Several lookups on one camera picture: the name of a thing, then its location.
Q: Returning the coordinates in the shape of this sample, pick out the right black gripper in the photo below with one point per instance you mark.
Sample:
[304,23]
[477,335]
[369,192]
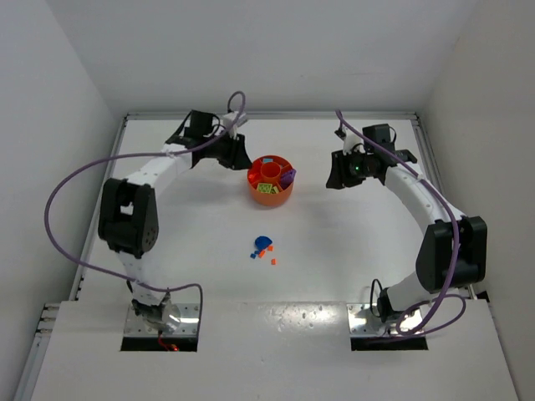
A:
[340,168]

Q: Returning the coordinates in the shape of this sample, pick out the blue half-round lego piece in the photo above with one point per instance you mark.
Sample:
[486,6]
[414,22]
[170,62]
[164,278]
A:
[262,242]

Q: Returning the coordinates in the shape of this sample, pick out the bright green lego brick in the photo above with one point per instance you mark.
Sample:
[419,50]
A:
[265,188]

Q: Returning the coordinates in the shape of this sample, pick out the orange round divided container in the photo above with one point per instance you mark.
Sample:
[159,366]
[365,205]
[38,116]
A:
[269,173]

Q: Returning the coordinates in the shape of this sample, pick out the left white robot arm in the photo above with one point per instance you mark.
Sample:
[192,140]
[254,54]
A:
[128,216]

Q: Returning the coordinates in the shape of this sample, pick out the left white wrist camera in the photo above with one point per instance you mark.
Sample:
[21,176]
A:
[232,121]

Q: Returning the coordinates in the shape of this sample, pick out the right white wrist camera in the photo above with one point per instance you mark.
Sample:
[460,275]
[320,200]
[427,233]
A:
[350,140]

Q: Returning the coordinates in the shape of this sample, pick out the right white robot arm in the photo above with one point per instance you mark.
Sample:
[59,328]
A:
[453,252]

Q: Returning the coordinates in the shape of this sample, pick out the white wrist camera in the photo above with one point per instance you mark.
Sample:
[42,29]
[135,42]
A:
[232,121]
[350,140]

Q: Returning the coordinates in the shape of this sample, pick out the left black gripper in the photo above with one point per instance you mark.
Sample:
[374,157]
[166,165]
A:
[233,150]

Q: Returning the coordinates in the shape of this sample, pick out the aluminium table frame rail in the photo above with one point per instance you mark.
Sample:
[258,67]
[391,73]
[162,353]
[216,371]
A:
[274,327]

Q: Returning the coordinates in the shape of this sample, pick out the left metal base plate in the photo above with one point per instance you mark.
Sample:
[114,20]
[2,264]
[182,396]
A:
[180,320]

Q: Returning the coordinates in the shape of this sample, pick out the purple curved lego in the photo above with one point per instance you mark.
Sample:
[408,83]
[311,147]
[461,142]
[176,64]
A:
[287,178]

